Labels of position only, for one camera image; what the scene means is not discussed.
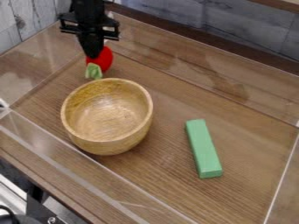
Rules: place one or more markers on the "clear acrylic tray walls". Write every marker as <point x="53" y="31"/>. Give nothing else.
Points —
<point x="245" y="98"/>

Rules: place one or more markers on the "red plush strawberry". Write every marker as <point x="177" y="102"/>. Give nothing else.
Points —
<point x="98" y="65"/>

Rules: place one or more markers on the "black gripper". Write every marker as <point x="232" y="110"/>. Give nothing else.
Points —
<point x="86" y="19"/>

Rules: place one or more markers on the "black metal bracket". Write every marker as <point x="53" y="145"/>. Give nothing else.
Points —
<point x="40" y="213"/>

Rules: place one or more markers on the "green rectangular block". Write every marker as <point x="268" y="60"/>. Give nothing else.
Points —
<point x="203" y="150"/>

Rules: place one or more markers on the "wooden bowl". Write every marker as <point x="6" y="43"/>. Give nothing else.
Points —
<point x="106" y="115"/>

